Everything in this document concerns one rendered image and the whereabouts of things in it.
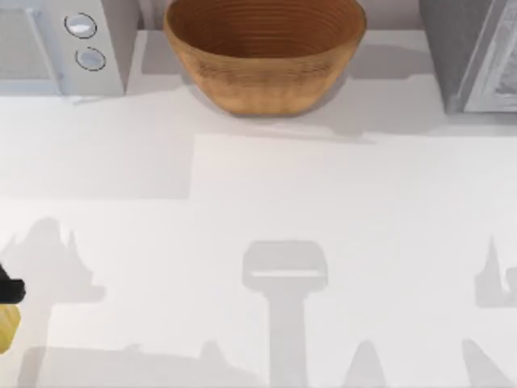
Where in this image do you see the yellow bread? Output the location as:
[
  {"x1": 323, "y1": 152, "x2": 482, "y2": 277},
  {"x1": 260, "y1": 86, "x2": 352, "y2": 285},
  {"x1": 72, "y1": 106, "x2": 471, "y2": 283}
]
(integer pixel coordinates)
[{"x1": 0, "y1": 303, "x2": 22, "y2": 355}]

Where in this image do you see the large round microwave knob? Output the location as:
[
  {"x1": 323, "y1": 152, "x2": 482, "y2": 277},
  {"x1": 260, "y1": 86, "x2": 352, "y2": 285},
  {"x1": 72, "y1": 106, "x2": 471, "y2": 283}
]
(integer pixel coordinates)
[{"x1": 63, "y1": 11, "x2": 99, "y2": 40}]

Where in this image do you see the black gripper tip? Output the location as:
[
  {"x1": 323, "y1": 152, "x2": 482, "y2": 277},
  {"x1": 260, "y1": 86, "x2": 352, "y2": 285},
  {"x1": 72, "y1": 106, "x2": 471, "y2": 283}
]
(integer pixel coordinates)
[{"x1": 0, "y1": 263, "x2": 27, "y2": 306}]

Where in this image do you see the small round microwave knob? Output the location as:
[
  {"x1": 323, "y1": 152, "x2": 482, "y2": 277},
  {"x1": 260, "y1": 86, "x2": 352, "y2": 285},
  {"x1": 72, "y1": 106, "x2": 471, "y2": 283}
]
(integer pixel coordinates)
[{"x1": 74, "y1": 45, "x2": 107, "y2": 72}]

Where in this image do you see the brown woven basket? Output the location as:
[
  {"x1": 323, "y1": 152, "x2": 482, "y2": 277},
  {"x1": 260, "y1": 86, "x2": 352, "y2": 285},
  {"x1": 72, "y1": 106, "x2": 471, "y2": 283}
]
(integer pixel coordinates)
[{"x1": 162, "y1": 0, "x2": 368, "y2": 119}]

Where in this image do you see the pale microwave oven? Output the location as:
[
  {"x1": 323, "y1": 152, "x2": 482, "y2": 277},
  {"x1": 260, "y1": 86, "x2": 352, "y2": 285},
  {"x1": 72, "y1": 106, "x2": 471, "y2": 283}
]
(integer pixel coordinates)
[{"x1": 0, "y1": 0, "x2": 141, "y2": 98}]

